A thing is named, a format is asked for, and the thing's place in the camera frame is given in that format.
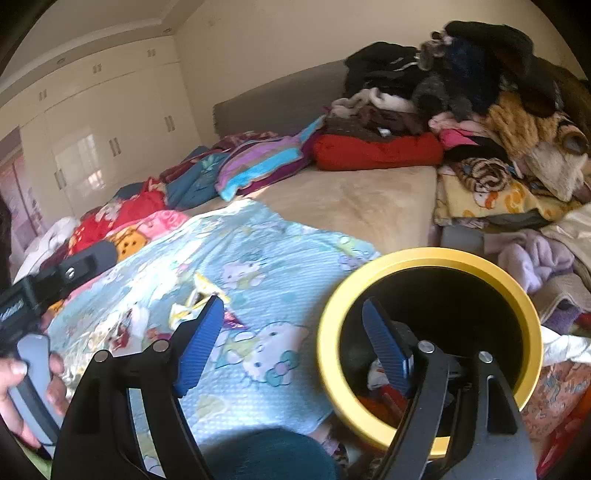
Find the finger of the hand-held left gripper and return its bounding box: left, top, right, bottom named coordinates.
left=32, top=240, right=118, bottom=298

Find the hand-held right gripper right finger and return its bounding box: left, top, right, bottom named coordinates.
left=361, top=298, right=539, bottom=480

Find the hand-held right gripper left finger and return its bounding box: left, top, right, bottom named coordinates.
left=51, top=294, right=225, bottom=480

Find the white plastic wrapper dark print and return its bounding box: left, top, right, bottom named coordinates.
left=367, top=360, right=393, bottom=393

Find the yellow rimmed trash bin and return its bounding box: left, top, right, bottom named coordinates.
left=318, top=248, right=542, bottom=462

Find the red wrapper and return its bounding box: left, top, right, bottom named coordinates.
left=379, top=385, right=411, bottom=416

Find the person's left hand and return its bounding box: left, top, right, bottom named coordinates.
left=0, top=353, right=70, bottom=448

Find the white clothing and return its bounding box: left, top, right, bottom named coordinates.
left=14, top=217, right=81, bottom=282

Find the pink cartoon bear blanket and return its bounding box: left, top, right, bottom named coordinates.
left=55, top=210, right=190, bottom=264

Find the red floral quilt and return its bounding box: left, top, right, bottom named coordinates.
left=67, top=178, right=169, bottom=245

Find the blue cartoon cat blanket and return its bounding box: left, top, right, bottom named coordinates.
left=46, top=198, right=382, bottom=476

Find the pink cartoon door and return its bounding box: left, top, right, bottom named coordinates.
left=0, top=129, right=47, bottom=278

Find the teal fleece cloth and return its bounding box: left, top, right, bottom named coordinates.
left=201, top=427, right=342, bottom=480

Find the blue floral quilt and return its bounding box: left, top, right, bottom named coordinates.
left=113, top=145, right=232, bottom=210

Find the beige plush bed sheet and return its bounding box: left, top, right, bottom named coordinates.
left=182, top=164, right=439, bottom=259

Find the cream glossy wardrobe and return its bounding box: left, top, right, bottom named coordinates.
left=0, top=34, right=204, bottom=222

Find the lavender fleece cloth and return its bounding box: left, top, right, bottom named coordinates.
left=485, top=228, right=575, bottom=294

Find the white crumpled cloth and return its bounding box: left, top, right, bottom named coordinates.
left=538, top=325, right=591, bottom=365

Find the yellow cartoon blanket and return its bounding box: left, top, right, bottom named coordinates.
left=434, top=166, right=583, bottom=227

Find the purple striped pillow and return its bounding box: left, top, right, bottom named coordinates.
left=215, top=115, right=326, bottom=201

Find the red cushion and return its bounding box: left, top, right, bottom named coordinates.
left=311, top=133, right=445, bottom=171

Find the tiger striped cloth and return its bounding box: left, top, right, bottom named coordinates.
left=455, top=157, right=513, bottom=195

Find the dark red floral blanket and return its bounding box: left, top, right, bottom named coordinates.
left=159, top=130, right=278, bottom=181

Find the cream satin curtain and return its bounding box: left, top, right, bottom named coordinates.
left=540, top=208, right=591, bottom=259

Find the dark brown folded garment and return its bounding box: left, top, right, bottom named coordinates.
left=325, top=105, right=430, bottom=139

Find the pale pink fleece garment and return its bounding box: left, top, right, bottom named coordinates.
left=330, top=88, right=416, bottom=116

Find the cream plush garment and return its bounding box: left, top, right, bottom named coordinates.
left=522, top=138, right=591, bottom=201

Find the grey headboard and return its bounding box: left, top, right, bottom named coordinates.
left=212, top=60, right=352, bottom=139

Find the grey fuzzy garment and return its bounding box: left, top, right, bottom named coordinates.
left=411, top=32, right=476, bottom=121

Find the mustard yellow fuzzy garment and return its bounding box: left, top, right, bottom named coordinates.
left=485, top=92, right=559, bottom=148

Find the black jacket white stripe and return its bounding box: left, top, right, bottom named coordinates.
left=344, top=41, right=423, bottom=100

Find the dark blue garment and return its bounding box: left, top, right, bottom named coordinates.
left=443, top=39, right=504, bottom=116

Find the brown plush coat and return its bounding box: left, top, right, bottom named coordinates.
left=531, top=58, right=591, bottom=153

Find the black fleece garment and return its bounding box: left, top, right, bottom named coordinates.
left=443, top=21, right=561, bottom=116

